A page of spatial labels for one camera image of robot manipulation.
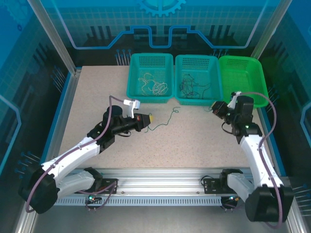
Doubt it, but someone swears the white slotted cable duct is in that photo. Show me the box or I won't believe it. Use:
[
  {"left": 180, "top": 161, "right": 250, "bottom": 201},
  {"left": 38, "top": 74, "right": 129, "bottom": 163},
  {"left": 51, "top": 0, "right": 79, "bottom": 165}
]
[{"left": 53, "top": 196, "right": 247, "bottom": 207}]

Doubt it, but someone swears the grey-purple right arm cable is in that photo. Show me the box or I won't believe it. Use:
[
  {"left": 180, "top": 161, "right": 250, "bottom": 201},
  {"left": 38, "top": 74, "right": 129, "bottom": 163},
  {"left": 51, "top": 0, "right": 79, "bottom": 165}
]
[{"left": 239, "top": 91, "right": 285, "bottom": 230}]

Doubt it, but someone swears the teal plastic basket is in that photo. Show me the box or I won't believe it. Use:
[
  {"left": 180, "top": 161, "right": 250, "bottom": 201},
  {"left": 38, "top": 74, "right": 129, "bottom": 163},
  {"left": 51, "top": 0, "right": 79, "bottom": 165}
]
[
  {"left": 126, "top": 53, "right": 174, "bottom": 104},
  {"left": 174, "top": 54, "right": 225, "bottom": 107}
]

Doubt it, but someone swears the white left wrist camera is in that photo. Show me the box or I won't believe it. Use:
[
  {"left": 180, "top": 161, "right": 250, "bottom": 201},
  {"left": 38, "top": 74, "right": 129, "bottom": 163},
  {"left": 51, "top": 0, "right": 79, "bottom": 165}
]
[{"left": 123, "top": 99, "right": 142, "bottom": 118}]

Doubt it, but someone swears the aluminium table side rail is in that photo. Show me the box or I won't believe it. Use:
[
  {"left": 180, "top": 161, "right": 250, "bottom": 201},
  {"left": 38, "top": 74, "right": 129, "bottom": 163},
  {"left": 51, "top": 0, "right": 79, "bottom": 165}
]
[
  {"left": 20, "top": 67, "right": 82, "bottom": 233},
  {"left": 257, "top": 106, "right": 311, "bottom": 233}
]

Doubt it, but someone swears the green cable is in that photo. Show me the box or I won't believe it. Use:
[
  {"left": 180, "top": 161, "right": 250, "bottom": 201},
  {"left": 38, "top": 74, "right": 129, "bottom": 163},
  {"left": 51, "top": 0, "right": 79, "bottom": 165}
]
[{"left": 144, "top": 106, "right": 180, "bottom": 134}]

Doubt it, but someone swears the green plastic basket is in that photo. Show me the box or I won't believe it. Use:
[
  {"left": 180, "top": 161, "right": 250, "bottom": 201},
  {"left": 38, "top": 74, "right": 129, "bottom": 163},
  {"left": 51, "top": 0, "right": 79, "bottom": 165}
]
[{"left": 218, "top": 55, "right": 270, "bottom": 109}]

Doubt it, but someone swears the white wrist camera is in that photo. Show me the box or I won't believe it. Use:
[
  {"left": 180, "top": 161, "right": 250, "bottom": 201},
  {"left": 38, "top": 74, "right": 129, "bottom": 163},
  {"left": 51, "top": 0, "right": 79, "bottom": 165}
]
[
  {"left": 226, "top": 90, "right": 243, "bottom": 109},
  {"left": 123, "top": 99, "right": 142, "bottom": 118}
]

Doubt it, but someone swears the translucent white cable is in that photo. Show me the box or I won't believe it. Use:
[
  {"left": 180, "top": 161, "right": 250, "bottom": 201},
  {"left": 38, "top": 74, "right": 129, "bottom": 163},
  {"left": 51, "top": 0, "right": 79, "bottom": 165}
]
[{"left": 138, "top": 71, "right": 169, "bottom": 96}]

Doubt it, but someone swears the aluminium frame post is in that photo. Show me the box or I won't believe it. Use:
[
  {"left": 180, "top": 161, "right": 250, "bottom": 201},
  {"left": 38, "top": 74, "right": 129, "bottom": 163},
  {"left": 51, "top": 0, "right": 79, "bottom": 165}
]
[
  {"left": 26, "top": 0, "right": 82, "bottom": 76},
  {"left": 250, "top": 0, "right": 294, "bottom": 60}
]

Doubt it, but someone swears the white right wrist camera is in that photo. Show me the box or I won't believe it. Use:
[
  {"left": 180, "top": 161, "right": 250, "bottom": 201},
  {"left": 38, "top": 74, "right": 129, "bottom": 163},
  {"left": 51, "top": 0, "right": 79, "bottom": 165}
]
[{"left": 226, "top": 90, "right": 243, "bottom": 109}]

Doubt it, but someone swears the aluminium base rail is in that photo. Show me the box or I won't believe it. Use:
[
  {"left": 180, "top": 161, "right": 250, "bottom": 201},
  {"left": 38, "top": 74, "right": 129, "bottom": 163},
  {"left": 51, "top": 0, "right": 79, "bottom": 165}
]
[{"left": 70, "top": 166, "right": 256, "bottom": 196}]

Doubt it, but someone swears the purple cable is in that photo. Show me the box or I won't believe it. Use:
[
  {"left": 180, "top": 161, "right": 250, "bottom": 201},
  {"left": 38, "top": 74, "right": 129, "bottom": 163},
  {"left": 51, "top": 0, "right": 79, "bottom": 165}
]
[{"left": 179, "top": 72, "right": 212, "bottom": 100}]

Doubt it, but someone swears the blue printed enclosure panel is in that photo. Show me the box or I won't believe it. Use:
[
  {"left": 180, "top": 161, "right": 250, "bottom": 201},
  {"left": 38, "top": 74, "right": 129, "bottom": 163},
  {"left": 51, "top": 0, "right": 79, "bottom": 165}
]
[
  {"left": 31, "top": 0, "right": 280, "bottom": 67},
  {"left": 0, "top": 0, "right": 71, "bottom": 187},
  {"left": 257, "top": 0, "right": 311, "bottom": 195}
]

